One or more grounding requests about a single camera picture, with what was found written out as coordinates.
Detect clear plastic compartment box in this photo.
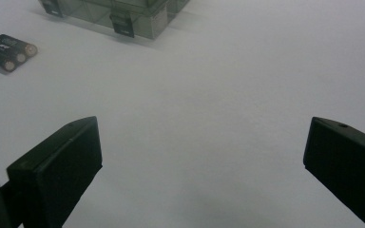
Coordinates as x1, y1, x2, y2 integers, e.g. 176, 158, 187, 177
38, 0, 191, 41

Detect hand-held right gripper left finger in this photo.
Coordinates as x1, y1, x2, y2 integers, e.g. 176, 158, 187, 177
7, 116, 104, 228

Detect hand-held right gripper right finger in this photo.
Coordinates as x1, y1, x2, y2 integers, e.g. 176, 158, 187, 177
302, 116, 365, 228

